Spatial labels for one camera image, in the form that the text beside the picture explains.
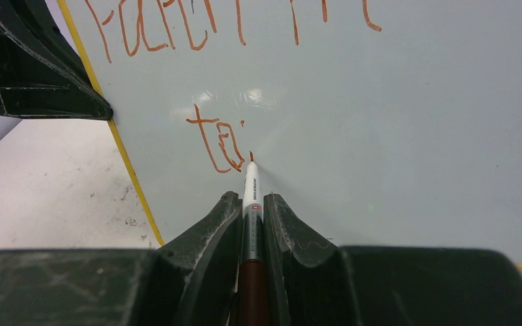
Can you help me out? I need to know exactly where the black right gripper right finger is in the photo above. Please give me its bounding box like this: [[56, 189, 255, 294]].
[[264, 194, 522, 325]]

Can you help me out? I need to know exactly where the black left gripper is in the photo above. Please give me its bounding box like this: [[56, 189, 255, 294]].
[[0, 0, 113, 121]]

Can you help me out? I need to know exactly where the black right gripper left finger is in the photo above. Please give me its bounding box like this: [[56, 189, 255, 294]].
[[0, 192, 242, 325]]

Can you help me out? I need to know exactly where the white whiteboard marker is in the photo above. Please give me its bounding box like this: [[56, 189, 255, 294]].
[[238, 153, 271, 325]]

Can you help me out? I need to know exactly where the yellow framed whiteboard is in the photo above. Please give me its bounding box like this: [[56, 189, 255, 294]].
[[59, 1, 522, 265]]

